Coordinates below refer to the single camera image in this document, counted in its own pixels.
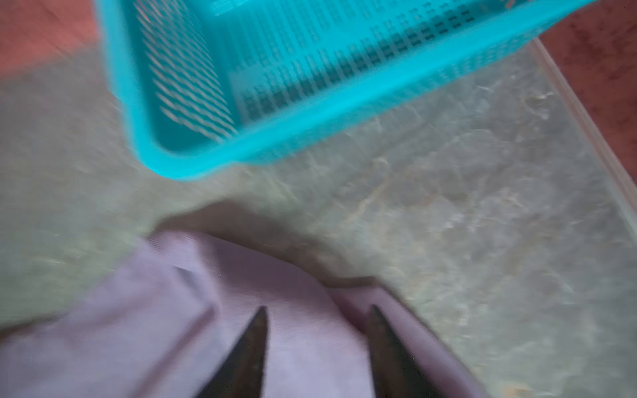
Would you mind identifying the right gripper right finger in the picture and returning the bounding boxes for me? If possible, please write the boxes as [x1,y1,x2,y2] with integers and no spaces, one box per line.
[365,305,443,398]

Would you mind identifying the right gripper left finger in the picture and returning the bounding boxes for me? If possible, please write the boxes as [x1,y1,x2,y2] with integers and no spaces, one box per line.
[196,307,269,398]

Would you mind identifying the teal plastic basket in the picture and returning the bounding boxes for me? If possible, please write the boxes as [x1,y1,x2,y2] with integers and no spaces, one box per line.
[95,0,582,180]

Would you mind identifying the purple trousers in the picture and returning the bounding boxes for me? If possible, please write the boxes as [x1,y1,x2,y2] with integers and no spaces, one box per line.
[1,232,485,397]

